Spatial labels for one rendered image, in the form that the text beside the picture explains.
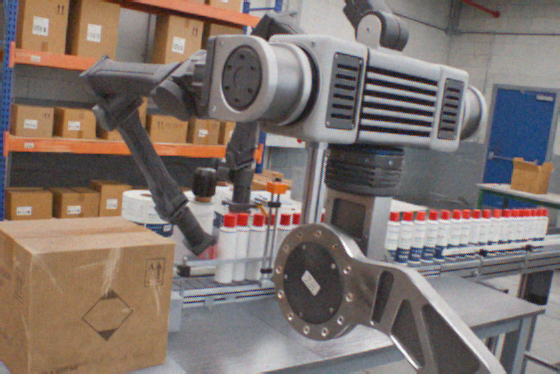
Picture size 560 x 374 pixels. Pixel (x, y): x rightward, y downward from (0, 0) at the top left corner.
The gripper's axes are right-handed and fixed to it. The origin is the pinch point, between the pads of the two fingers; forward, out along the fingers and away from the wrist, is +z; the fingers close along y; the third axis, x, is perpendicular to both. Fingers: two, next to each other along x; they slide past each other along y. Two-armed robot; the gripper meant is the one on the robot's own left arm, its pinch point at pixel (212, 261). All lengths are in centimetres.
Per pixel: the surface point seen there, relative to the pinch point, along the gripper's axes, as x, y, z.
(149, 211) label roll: -2.8, 48.0, -1.0
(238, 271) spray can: -4.3, -3.1, 6.9
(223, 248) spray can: -4.2, -2.9, -2.8
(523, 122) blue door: -605, 343, 425
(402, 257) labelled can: -60, -4, 53
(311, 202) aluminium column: -29.2, -17.1, -4.7
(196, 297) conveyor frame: 11.1, -6.6, 1.2
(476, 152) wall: -565, 414, 470
